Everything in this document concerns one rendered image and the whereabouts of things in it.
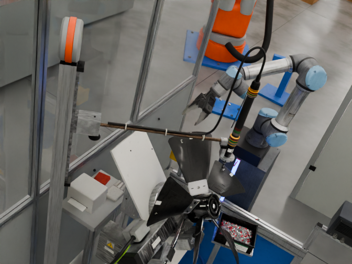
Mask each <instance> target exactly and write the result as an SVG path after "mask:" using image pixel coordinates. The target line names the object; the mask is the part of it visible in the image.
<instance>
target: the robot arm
mask: <svg viewBox="0 0 352 264"><path fill-rule="evenodd" d="M261 66H262V63H259V64H254V65H249V66H246V67H242V68H241V70H240V73H239V75H238V77H237V80H236V83H235V85H234V88H233V92H235V93H236V94H237V95H238V96H239V97H241V98H242V99H244V98H245V96H246V93H247V91H248V88H249V87H250V86H249V85H247V83H246V82H245V81H246V80H250V79H255V78H256V77H257V75H258V74H259V72H260V69H261ZM237 71H238V67H236V66H235V65H231V66H229V67H228V68H227V70H226V72H225V73H224V74H223V75H222V76H221V77H220V78H219V79H218V80H217V81H216V82H214V84H213V85H212V87H211V88H210V90H209V91H208V92H207V93H206V94H203V93H201V94H200V95H199V96H198V97H197V98H196V99H195V100H194V101H193V102H192V103H191V104H189V105H187V106H186V109H185V110H184V111H183V113H182V115H184V114H186V113H187V112H190V111H191V110H195V109H196V106H197V105H198V108H201V109H202V112H201V113H200V116H199V118H198V120H197V121H196V122H195V124H194V125H195V126H196V125H198V124H199V123H201V122H202V121H203V120H204V119H206V118H207V116H208V115H209V114H210V113H211V112H212V110H213V107H214V104H215V102H216V99H215V97H218V98H220V97H221V96H223V95H224V94H225V93H226V92H227V91H228V90H229V89H231V86H232V84H233V81H234V78H235V76H236V73H237ZM283 72H289V73H292V72H296V73H298V74H299V76H298V78H297V79H296V81H295V82H296V86H295V88H294V89H293V91H292V93H291V94H290V96H289V97H288V99H287V101H286V102H285V104H284V105H283V107H282V109H281V110H280V112H279V113H278V112H276V111H275V110H273V109H270V108H262V109H261V110H260V111H259V113H258V116H257V118H256V120H255V122H254V125H253V127H252V128H251V129H250V130H249V131H248V132H247V133H246V140H247V141H248V142H249V143H250V144H251V145H253V146H255V147H258V148H265V147H267V146H268V145H270V146H272V147H278V146H282V145H283V144H285V143H286V141H287V139H288V137H287V132H288V131H289V129H290V128H289V124H290V123H291V122H292V120H293V118H294V117H295V115H296V114H297V112H298V111H299V109H300V108H301V106H302V105H303V103H304V101H305V100H306V98H307V97H308V95H309V94H310V93H312V92H314V91H315V90H319V88H322V87H323V86H324V84H325V83H326V80H327V74H326V72H325V70H324V69H323V67H321V66H320V64H319V63H318V62H317V61H316V60H315V58H314V57H312V56H310V55H307V54H293V55H289V56H287V57H286V58H284V59H279V60H274V61H269V62H265V66H264V68H263V71H262V74H261V77H263V76H269V75H273V74H278V73H283Z"/></svg>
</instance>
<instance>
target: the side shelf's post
mask: <svg viewBox="0 0 352 264"><path fill-rule="evenodd" d="M96 231H97V230H96ZM96 231H94V232H93V231H91V230H90V229H88V228H87V233H86V239H85V245H84V252H83V258H82V264H91V259H92V253H93V248H94V242H95V236H96Z"/></svg>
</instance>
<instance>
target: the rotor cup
mask: <svg viewBox="0 0 352 264"><path fill-rule="evenodd" d="M192 197H193V198H194V199H200V202H199V203H198V204H197V205H196V207H195V208H194V209H193V210H192V211H191V212H190V213H188V214H187V213H184V216H185V218H186V219H187V220H188V221H189V222H190V223H196V222H197V221H198V220H200V219H201V218H203V220H214V219H217V218H218V217H219V215H220V213H221V202H220V199H219V197H218V196H217V195H216V194H214V193H211V194H198V195H194V196H192ZM213 204H215V208H213ZM200 205H205V207H200Z"/></svg>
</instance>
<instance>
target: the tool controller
mask: <svg viewBox="0 0 352 264"><path fill-rule="evenodd" d="M326 233H327V234H329V235H331V236H332V237H333V238H334V239H338V240H340V242H341V243H345V244H347V245H348V246H350V247H352V203H351V202H349V201H345V202H344V203H343V204H342V205H341V207H340V208H339V209H338V211H337V212H336V213H335V214H334V216H333V217H332V219H331V221H330V223H329V226H328V228H327V230H326Z"/></svg>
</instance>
